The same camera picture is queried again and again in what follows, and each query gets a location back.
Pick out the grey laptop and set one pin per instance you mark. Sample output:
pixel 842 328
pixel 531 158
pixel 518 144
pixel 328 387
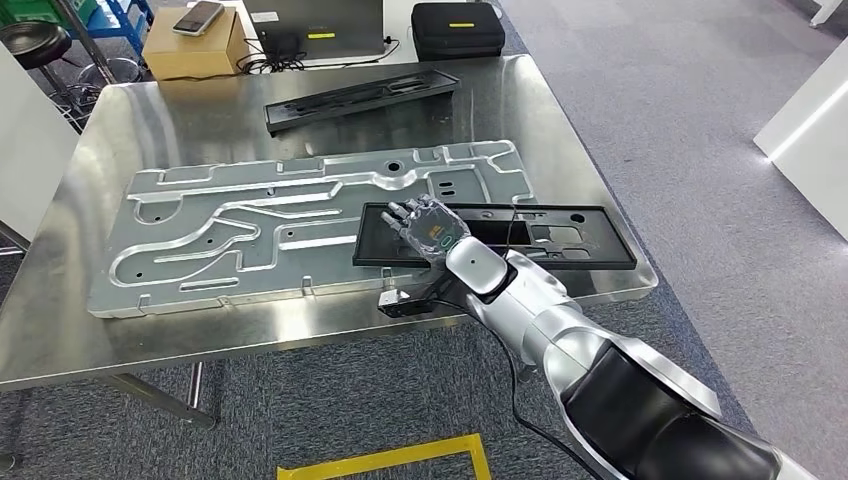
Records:
pixel 331 20

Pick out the green crate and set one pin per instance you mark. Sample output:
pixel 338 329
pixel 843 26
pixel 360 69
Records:
pixel 40 10

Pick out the white display counter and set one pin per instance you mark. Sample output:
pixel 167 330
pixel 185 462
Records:
pixel 815 146

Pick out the white table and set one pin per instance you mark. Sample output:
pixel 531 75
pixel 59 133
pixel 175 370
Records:
pixel 397 26

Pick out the smartphone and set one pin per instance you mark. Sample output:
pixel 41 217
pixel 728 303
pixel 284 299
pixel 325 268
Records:
pixel 199 18

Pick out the cardboard box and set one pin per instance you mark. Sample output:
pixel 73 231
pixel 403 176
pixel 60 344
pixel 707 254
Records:
pixel 192 56

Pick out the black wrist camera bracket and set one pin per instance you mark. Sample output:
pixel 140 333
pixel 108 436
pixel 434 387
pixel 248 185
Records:
pixel 430 298

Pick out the stainless steel workbench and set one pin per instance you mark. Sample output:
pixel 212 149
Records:
pixel 199 112

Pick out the white panel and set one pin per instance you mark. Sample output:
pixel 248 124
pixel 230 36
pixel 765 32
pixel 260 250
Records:
pixel 33 146

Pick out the stamped aluminium panel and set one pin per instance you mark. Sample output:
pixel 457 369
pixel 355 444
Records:
pixel 199 265

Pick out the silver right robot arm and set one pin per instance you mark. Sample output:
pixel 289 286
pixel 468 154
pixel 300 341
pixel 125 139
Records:
pixel 530 305

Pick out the black plastic plate frame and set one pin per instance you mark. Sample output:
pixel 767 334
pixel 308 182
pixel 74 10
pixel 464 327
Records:
pixel 298 116
pixel 613 245

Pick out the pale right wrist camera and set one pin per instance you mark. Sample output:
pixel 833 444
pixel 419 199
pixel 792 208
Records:
pixel 394 299

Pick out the black round stool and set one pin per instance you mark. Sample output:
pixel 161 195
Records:
pixel 33 43

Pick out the black power adapter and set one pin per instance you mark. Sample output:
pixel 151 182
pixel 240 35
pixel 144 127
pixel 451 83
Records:
pixel 283 46

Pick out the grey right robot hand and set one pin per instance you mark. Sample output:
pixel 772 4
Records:
pixel 430 228

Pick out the blue metal cart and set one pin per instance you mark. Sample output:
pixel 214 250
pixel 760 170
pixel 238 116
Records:
pixel 132 20

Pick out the black zip case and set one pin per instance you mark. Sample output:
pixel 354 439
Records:
pixel 457 40

